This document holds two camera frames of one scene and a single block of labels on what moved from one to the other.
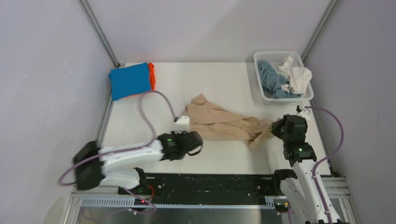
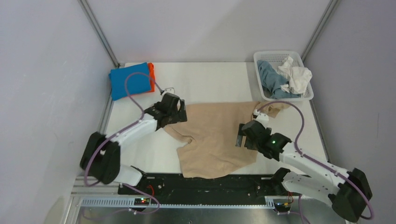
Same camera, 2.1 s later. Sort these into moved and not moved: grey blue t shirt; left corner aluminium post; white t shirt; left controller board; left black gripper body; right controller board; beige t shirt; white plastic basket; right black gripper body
Moved: beige t shirt; right black gripper body; left black gripper body
Not moved: white t shirt; right controller board; grey blue t shirt; left corner aluminium post; left controller board; white plastic basket
